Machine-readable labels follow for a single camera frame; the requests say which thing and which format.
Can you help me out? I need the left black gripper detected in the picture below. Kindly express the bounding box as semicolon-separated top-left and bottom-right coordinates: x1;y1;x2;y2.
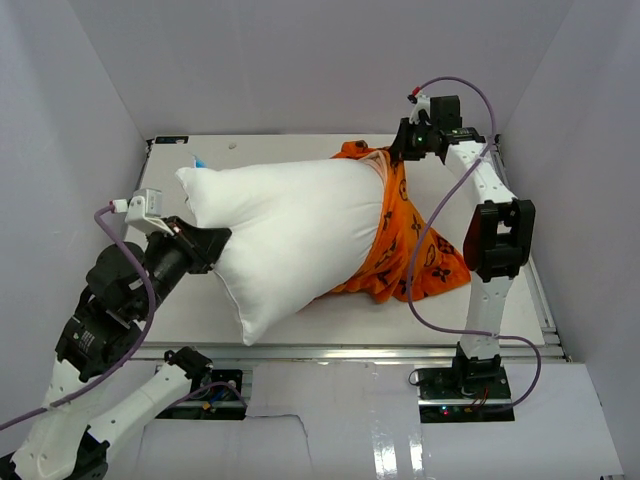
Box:
133;213;231;320

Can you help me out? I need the white pillow insert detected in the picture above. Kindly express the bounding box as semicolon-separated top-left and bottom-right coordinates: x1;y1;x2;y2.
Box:
176;156;388;346

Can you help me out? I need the orange patterned pillowcase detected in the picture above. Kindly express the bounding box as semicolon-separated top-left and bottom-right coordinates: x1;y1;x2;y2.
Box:
331;140;471;303

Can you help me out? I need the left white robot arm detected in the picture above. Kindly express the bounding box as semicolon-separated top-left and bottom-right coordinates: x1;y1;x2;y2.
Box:
1;216;232;479

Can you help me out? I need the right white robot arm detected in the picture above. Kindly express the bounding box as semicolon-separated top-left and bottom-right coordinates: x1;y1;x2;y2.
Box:
390;93;536;399

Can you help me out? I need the left blue corner label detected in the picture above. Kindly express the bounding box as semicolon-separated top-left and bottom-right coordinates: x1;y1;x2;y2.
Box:
153;135;189;145

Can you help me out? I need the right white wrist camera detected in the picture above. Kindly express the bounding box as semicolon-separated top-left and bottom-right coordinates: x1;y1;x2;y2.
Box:
408;92;431;125

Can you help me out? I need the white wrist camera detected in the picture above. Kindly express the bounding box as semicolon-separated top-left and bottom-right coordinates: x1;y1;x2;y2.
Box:
110;188;174;236
408;92;431;125

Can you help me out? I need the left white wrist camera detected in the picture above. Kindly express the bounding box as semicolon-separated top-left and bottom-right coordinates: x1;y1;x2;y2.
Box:
110;188;174;236

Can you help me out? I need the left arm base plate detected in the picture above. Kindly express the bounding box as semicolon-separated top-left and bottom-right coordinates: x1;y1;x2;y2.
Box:
157;347;247;420

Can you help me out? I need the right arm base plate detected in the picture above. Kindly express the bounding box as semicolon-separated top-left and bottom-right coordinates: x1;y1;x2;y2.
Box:
408;367;515;424

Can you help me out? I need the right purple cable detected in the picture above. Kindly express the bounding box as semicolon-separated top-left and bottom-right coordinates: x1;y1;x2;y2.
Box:
406;75;543;412

